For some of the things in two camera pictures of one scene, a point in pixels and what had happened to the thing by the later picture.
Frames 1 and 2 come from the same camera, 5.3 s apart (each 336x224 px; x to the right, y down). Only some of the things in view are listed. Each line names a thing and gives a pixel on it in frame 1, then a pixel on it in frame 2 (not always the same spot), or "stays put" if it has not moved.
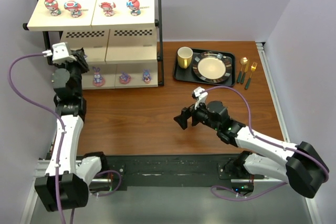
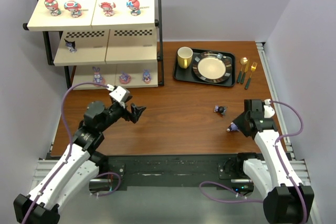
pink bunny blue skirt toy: x=133 y=4 stays put
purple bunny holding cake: x=146 y=76 stays put
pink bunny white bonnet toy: x=74 y=8 stays put
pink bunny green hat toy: x=51 y=4 stays put
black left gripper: x=80 y=57 to x=130 y=113
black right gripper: x=189 y=117 to x=247 y=123
